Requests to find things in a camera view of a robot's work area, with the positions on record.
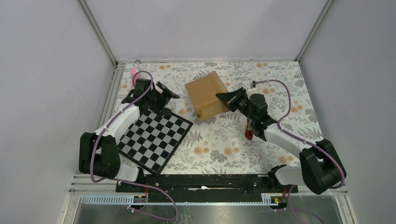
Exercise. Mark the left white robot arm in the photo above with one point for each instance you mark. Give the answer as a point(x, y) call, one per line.
point(98, 151)

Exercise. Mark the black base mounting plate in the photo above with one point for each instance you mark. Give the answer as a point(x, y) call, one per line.
point(247, 188)

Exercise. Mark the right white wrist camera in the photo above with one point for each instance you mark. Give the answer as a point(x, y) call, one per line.
point(251, 92)

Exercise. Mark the left aluminium corner post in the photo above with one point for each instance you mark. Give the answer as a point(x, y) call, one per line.
point(97, 31)

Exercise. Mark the floral patterned table mat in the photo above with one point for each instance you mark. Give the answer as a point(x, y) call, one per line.
point(218, 145)

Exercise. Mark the pink triangular block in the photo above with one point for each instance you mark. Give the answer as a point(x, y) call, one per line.
point(135, 76)

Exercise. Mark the right aluminium corner post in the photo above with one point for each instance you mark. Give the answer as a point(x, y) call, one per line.
point(321, 17)

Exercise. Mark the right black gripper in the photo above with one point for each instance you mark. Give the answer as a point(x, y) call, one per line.
point(232, 97)

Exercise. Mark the black white checkerboard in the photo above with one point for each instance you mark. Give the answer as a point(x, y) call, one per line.
point(152, 139)

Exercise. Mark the red black utility knife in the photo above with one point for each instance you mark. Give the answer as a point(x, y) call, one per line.
point(248, 132)

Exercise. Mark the brown cardboard express box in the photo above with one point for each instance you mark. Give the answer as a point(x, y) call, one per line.
point(202, 93)

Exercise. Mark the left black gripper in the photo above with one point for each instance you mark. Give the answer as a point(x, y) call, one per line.
point(160, 108)

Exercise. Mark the aluminium corner post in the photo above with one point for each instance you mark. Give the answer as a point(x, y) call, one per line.
point(97, 31)
point(321, 17)

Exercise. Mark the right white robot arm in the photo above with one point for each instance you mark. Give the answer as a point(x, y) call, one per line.
point(320, 167)

